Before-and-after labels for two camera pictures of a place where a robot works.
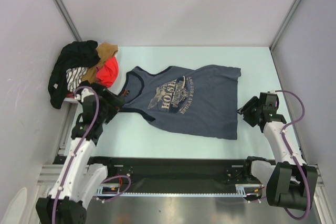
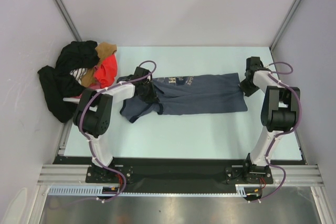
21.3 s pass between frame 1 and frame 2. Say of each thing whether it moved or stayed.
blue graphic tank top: moved
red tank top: stayed
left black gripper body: moved
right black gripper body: moved
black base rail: stayed
